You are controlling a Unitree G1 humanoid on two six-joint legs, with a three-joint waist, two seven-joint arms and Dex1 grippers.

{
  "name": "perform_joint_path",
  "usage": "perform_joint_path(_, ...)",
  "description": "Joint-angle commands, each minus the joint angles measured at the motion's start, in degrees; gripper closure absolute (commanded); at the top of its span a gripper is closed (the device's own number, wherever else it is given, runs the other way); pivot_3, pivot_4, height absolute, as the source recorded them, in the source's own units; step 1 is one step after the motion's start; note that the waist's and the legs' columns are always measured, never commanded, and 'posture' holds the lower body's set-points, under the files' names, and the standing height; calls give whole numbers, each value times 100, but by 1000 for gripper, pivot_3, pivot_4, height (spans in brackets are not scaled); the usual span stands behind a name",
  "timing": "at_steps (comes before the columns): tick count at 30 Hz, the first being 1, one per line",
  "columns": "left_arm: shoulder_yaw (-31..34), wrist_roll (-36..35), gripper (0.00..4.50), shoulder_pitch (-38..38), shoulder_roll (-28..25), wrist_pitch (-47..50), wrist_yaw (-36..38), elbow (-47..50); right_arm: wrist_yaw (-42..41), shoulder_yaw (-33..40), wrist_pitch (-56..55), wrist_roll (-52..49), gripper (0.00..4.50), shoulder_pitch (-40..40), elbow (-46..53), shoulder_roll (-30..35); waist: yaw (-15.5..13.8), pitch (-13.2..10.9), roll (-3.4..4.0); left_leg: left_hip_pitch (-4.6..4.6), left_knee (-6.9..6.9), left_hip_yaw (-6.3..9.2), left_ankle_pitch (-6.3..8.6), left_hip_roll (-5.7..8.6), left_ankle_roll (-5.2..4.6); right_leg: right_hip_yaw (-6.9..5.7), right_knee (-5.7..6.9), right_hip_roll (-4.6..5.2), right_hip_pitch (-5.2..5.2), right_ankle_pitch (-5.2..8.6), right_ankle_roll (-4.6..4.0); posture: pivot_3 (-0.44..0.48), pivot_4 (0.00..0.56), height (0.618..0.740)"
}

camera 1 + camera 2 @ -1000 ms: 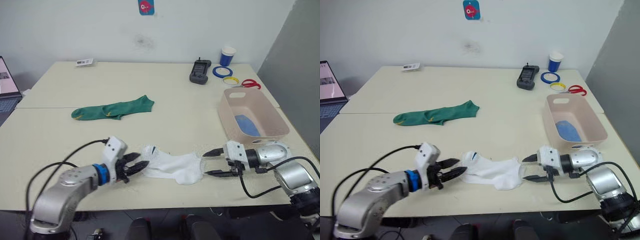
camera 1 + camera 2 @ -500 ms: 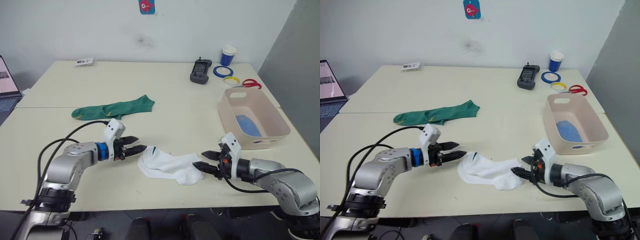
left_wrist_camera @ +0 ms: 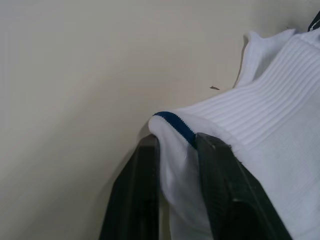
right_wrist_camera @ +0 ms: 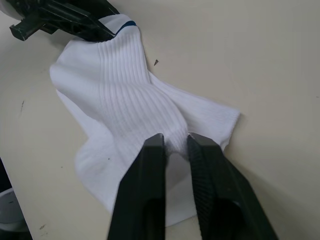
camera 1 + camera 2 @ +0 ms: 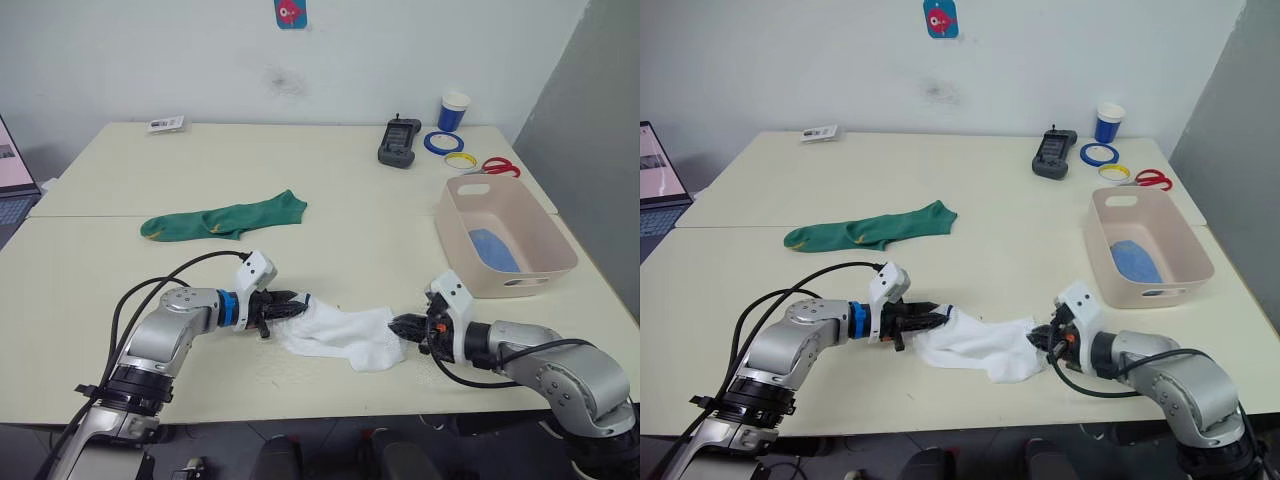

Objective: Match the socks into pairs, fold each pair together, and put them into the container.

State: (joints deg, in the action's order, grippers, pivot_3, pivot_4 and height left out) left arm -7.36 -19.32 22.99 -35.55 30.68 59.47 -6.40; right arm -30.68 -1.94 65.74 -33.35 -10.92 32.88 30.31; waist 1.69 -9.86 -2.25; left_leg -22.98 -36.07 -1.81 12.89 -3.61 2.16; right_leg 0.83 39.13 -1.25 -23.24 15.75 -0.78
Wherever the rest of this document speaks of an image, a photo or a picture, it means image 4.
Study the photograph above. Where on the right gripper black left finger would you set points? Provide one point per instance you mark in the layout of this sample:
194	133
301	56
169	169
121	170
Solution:
140	190

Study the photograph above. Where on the pale rounded robot body part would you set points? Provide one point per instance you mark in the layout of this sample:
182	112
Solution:
8	207

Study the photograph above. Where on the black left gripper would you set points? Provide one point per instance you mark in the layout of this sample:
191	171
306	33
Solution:
57	15

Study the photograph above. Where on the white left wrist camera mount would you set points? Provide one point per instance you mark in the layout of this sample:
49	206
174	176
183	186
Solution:
7	7

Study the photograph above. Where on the white sock with blue stripe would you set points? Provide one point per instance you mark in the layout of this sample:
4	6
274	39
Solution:
180	215
125	95

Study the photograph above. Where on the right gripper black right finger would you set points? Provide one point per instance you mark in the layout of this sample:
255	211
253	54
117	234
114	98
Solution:
220	200

